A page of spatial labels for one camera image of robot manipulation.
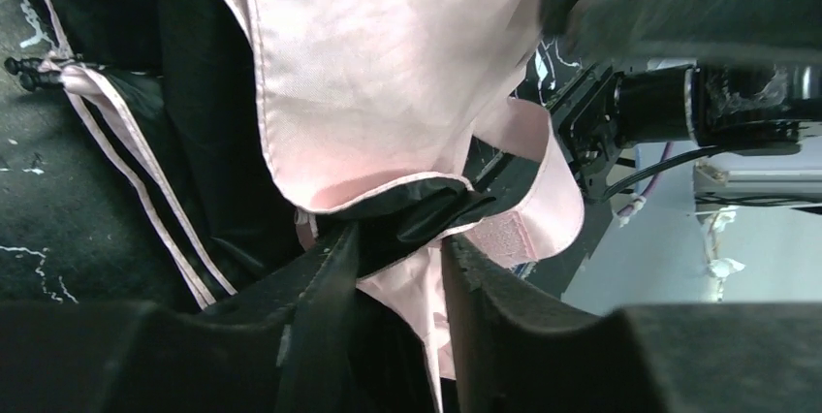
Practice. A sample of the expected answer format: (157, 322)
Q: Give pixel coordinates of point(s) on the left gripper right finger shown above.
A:
(517, 349)

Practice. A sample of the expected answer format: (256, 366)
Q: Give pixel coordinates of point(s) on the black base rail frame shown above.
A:
(628, 137)

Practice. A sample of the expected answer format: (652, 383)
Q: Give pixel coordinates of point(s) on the pink and black folding umbrella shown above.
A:
(251, 129)

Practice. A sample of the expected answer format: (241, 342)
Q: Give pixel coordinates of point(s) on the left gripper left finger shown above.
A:
(281, 345)

